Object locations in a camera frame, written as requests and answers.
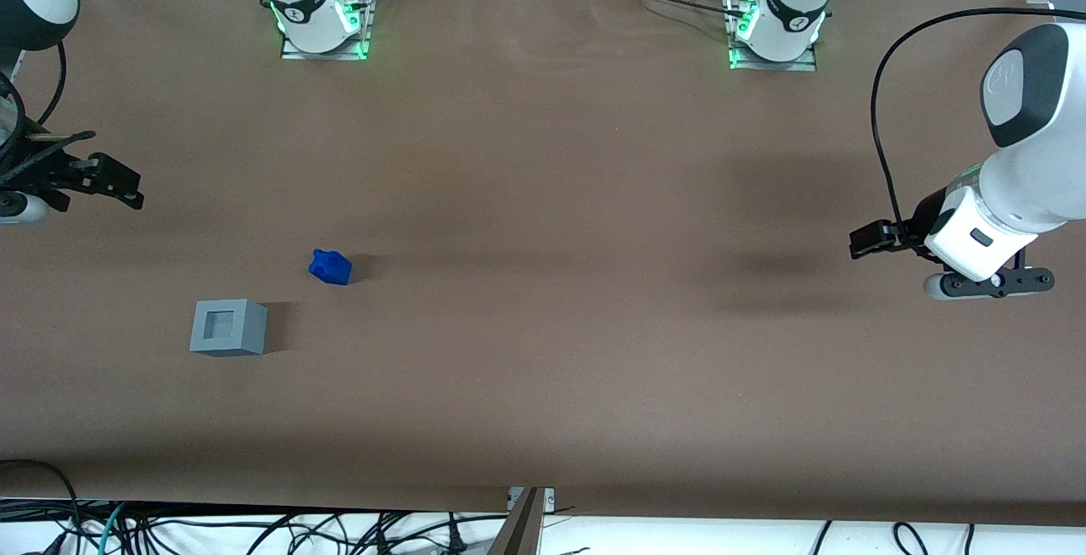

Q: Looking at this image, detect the blue plastic part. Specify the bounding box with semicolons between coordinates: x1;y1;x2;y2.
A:
309;249;353;287

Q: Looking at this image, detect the gray cube base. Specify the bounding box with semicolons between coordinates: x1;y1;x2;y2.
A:
189;299;270;357

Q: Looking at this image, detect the brown table cover sheet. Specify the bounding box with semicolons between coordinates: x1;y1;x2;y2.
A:
0;0;1086;527

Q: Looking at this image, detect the dark metal profile bar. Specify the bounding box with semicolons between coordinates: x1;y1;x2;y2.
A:
487;487;546;555

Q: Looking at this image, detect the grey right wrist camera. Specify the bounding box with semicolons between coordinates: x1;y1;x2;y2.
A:
0;190;49;226

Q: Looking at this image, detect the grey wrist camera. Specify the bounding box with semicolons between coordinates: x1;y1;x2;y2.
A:
0;190;49;226
922;265;1056;302

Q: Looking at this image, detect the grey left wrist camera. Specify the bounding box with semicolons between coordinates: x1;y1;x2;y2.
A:
922;265;1056;302

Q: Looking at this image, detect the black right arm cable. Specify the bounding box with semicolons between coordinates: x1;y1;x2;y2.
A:
36;41;68;128

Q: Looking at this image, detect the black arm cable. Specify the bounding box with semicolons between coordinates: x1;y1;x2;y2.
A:
870;7;1086;238
36;41;68;128

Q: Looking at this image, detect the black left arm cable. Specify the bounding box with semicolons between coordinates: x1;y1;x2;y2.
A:
870;7;1086;238

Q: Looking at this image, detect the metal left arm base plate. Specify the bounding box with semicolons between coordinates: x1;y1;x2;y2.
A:
727;0;819;73

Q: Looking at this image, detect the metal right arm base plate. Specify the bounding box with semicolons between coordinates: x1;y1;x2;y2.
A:
279;0;373;62

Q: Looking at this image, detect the black looped floor cable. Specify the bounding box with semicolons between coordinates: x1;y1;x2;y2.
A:
0;458;84;555

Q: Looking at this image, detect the curled black cable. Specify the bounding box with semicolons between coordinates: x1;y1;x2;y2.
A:
893;521;932;555

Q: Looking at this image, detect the teal cable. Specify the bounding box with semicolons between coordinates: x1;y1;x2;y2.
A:
98;502;130;555

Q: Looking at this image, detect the tangled black cable bundle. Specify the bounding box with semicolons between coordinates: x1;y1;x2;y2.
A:
51;506;510;555

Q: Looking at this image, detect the small metal edge bracket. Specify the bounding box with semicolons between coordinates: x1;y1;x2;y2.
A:
507;486;556;513

